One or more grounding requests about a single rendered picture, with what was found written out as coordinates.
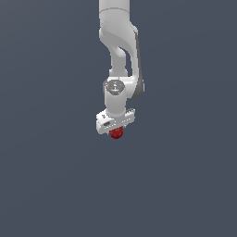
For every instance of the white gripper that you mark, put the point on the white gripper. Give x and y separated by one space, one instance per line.
112 121

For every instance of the small red round object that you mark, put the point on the small red round object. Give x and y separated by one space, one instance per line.
116 133

